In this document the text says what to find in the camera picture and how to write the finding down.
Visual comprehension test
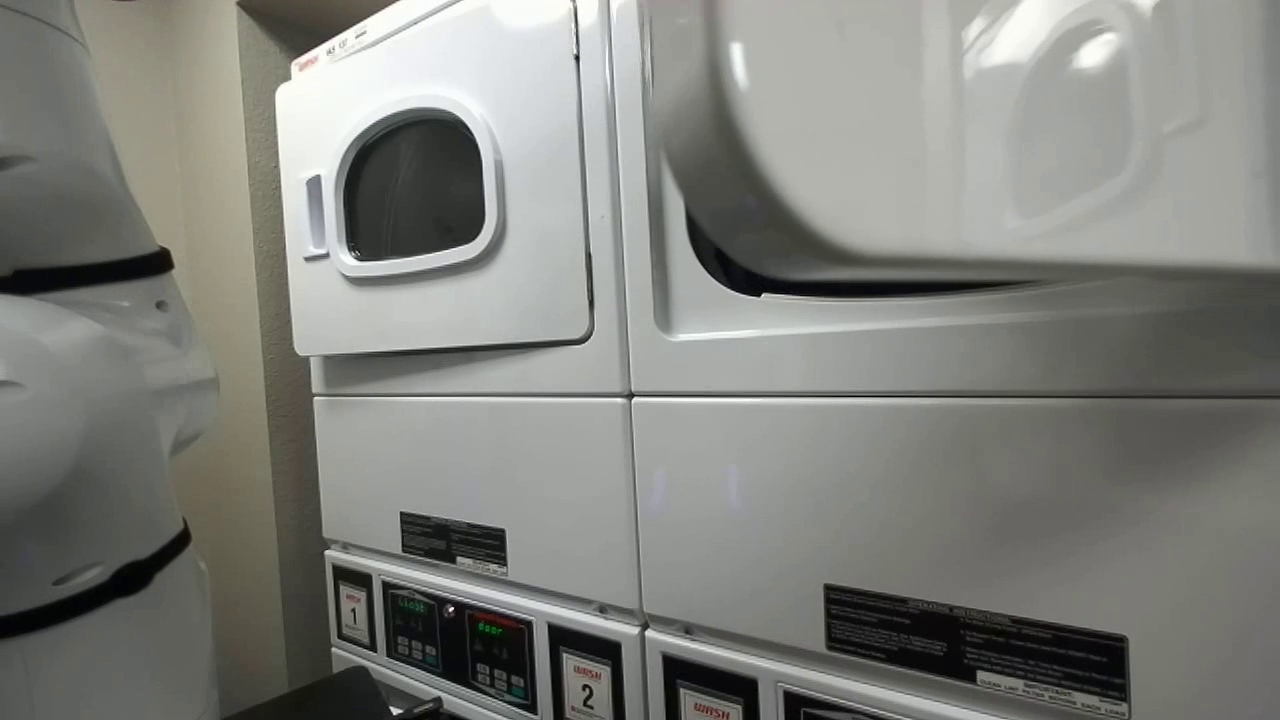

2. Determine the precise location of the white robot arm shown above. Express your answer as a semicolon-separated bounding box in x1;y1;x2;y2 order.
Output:
0;0;222;720

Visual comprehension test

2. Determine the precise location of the far white stacked dryer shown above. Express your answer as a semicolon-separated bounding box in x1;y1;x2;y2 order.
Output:
293;0;643;720

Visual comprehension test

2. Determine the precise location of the white stacked dryer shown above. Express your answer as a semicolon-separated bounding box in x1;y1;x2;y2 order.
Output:
613;0;1280;720
293;0;643;720

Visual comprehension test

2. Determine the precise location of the closed white dryer door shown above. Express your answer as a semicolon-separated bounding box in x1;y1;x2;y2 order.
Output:
278;0;593;360

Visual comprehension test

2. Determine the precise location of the near white stacked dryer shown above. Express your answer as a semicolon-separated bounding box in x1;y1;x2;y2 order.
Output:
613;0;1280;720

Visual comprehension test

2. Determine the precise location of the black perforated robot cart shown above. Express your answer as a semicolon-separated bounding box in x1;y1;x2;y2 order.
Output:
228;670;443;720

